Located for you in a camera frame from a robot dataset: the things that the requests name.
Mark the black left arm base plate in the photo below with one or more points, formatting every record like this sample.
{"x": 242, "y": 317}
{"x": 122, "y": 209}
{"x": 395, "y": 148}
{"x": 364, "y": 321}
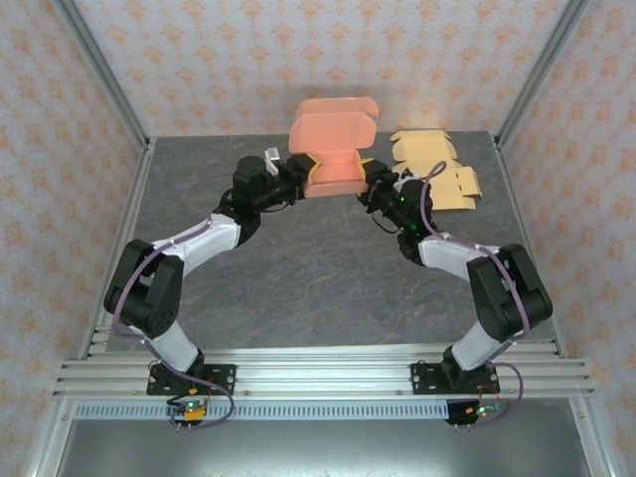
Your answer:
{"x": 223, "y": 380}

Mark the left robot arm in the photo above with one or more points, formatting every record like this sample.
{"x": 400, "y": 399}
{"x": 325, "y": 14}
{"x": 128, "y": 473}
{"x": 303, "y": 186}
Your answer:
{"x": 149, "y": 298}

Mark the aluminium mounting rail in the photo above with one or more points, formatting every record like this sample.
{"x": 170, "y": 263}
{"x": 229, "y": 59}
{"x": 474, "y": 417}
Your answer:
{"x": 323, "y": 372}

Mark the tan cardboard box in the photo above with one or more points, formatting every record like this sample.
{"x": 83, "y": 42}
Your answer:
{"x": 457, "y": 194}

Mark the aluminium frame post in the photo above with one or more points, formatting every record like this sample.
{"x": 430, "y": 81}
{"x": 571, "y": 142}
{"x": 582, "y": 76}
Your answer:
{"x": 104, "y": 74}
{"x": 541, "y": 74}

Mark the aluminium side rail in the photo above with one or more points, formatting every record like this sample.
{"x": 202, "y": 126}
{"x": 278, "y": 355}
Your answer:
{"x": 534, "y": 233}
{"x": 116, "y": 248}

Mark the grey metal sheet panel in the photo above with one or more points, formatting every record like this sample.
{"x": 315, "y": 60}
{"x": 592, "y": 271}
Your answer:
{"x": 323, "y": 447}

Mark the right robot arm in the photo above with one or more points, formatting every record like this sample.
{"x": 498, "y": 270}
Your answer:
{"x": 507, "y": 293}

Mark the pink cardboard box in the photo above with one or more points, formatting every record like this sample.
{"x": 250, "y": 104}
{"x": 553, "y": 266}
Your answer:
{"x": 333, "y": 171}

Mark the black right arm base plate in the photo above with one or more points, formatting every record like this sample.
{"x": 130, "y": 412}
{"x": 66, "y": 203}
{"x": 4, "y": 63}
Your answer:
{"x": 425, "y": 380}

